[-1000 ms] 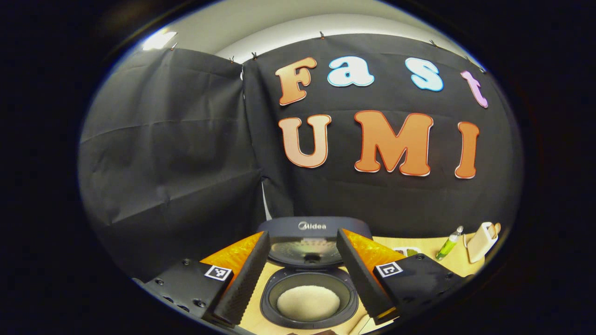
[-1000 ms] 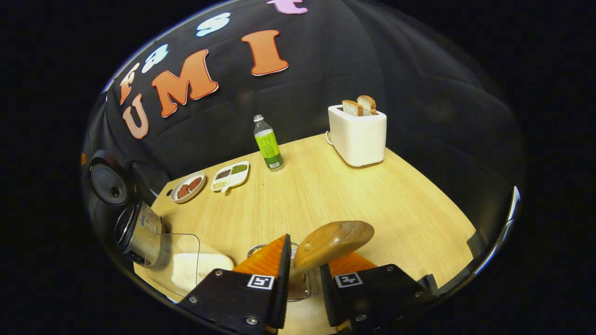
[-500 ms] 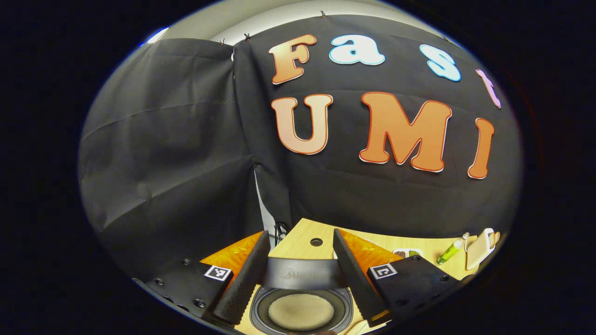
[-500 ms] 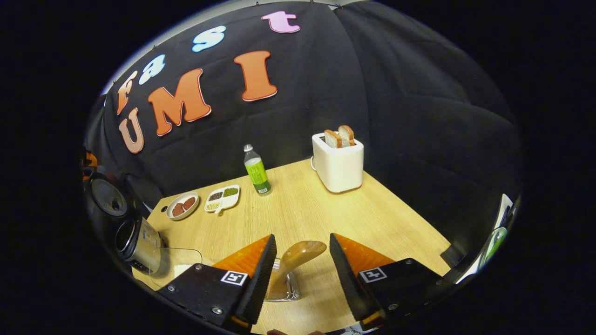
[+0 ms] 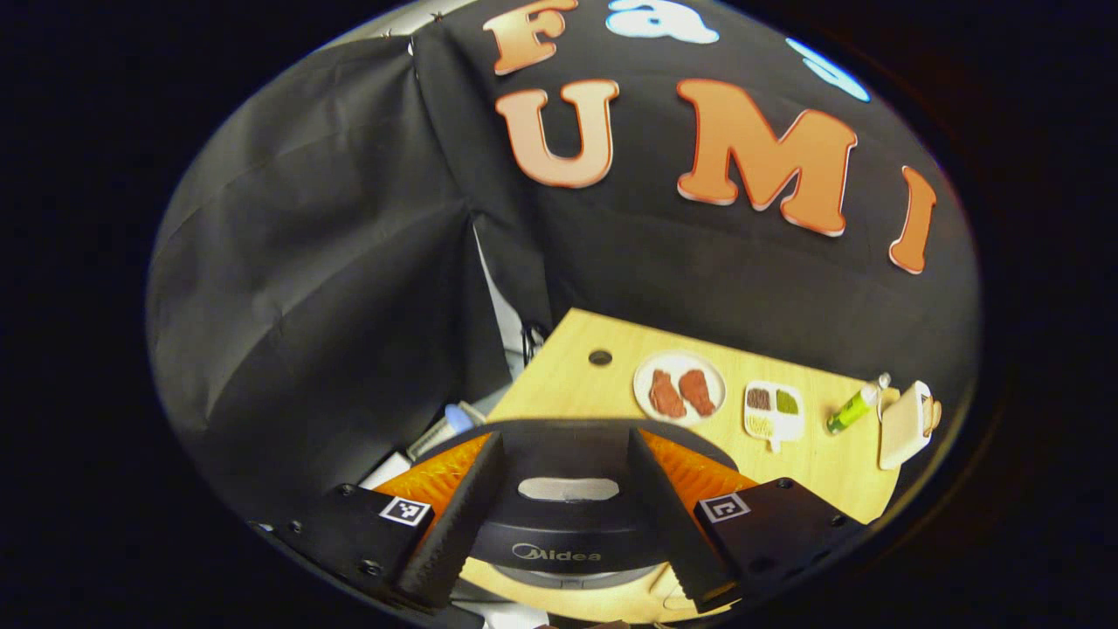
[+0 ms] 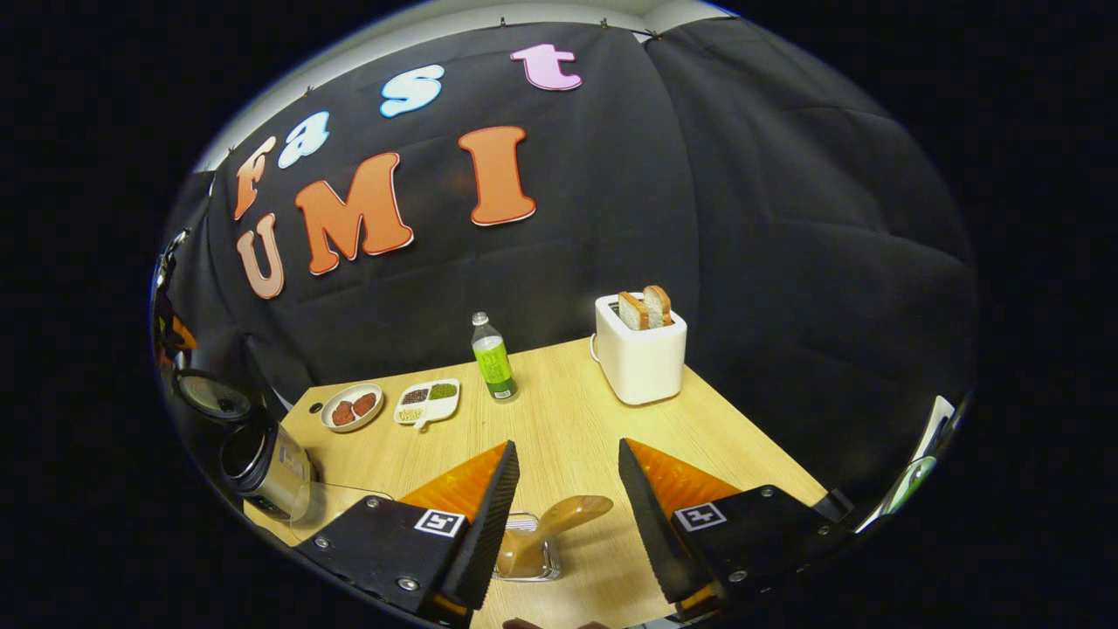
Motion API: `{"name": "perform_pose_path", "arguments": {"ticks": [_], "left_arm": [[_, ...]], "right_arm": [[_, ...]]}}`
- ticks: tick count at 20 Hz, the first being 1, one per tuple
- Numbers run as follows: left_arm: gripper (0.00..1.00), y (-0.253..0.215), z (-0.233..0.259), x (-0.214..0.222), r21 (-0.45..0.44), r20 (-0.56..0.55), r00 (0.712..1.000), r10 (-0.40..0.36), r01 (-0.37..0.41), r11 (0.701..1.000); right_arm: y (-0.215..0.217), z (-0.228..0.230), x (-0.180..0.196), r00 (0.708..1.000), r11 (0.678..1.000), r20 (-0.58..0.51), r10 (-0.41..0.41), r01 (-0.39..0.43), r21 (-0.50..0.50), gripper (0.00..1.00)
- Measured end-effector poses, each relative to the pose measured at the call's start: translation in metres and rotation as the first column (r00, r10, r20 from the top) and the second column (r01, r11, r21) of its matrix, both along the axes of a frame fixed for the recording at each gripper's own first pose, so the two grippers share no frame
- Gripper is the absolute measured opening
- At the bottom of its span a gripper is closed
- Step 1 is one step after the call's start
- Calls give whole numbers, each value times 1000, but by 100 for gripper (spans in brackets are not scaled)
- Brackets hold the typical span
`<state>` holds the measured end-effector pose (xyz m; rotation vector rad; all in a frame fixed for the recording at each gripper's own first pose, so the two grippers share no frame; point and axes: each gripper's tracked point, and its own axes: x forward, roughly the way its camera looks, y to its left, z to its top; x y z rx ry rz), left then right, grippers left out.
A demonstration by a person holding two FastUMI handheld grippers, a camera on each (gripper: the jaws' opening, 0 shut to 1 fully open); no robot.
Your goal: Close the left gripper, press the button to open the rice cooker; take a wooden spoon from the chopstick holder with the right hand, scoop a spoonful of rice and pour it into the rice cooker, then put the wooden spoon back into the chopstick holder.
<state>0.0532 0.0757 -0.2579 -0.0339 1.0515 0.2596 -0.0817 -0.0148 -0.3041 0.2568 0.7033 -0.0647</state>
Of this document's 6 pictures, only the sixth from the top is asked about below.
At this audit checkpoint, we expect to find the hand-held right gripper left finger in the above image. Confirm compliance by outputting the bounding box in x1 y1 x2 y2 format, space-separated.
293 440 521 623

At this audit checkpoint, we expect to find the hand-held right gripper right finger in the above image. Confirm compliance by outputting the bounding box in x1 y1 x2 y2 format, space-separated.
618 438 852 619

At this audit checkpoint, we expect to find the metal wire chopstick holder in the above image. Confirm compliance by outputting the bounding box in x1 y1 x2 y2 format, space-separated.
493 512 562 583

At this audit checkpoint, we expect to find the brown wooden spoon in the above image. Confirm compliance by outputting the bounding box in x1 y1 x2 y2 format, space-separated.
498 494 615 579

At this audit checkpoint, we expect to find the silver black rice cooker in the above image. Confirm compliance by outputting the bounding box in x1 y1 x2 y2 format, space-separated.
170 367 315 522

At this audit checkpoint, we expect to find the white divided dish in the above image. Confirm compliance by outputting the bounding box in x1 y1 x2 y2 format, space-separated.
393 377 461 431

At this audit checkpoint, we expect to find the green label plastic bottle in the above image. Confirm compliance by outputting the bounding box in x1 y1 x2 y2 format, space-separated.
471 312 520 403

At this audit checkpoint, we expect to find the white toaster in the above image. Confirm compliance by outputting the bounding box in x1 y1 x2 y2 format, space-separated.
594 293 689 405

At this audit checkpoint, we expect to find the white round plate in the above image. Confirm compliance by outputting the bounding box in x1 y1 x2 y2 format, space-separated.
320 383 385 434

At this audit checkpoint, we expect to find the black backdrop cloth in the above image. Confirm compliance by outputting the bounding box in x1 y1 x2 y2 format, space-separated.
153 17 979 508

